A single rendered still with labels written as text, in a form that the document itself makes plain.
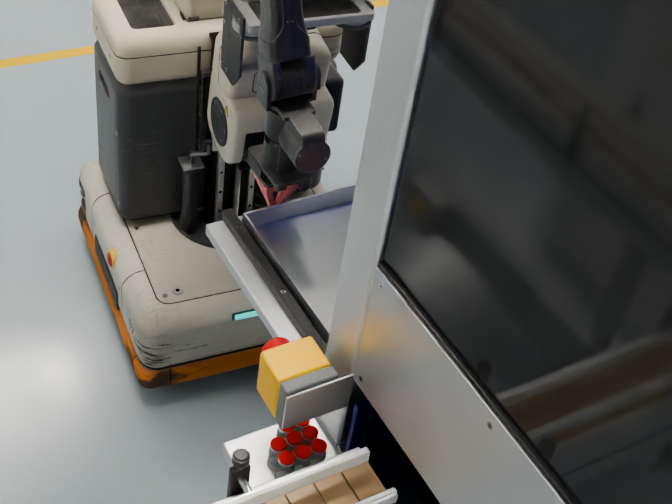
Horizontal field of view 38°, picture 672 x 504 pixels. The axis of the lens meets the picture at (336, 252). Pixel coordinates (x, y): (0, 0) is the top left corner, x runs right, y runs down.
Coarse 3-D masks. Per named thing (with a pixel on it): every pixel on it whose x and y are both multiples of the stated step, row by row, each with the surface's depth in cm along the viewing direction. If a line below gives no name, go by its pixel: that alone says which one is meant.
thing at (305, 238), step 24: (336, 192) 163; (264, 216) 158; (288, 216) 161; (312, 216) 162; (336, 216) 163; (264, 240) 151; (288, 240) 157; (312, 240) 158; (336, 240) 158; (288, 264) 153; (312, 264) 154; (336, 264) 154; (288, 288) 147; (312, 288) 150; (336, 288) 150; (312, 312) 142
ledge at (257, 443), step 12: (312, 420) 131; (252, 432) 129; (264, 432) 129; (276, 432) 129; (228, 444) 127; (240, 444) 127; (252, 444) 127; (264, 444) 128; (228, 456) 126; (252, 456) 126; (264, 456) 126; (252, 468) 125; (264, 468) 125; (252, 480) 123; (264, 480) 123
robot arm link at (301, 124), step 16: (320, 80) 144; (304, 96) 145; (288, 112) 142; (304, 112) 142; (288, 128) 143; (304, 128) 140; (320, 128) 140; (288, 144) 142; (304, 144) 139; (320, 144) 141; (304, 160) 141; (320, 160) 143
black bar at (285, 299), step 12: (228, 216) 157; (228, 228) 157; (240, 228) 155; (240, 240) 154; (252, 240) 153; (252, 252) 151; (264, 264) 150; (264, 276) 149; (276, 276) 148; (276, 288) 146; (288, 300) 145; (288, 312) 144; (300, 312) 143; (300, 324) 141; (312, 336) 140; (324, 348) 138
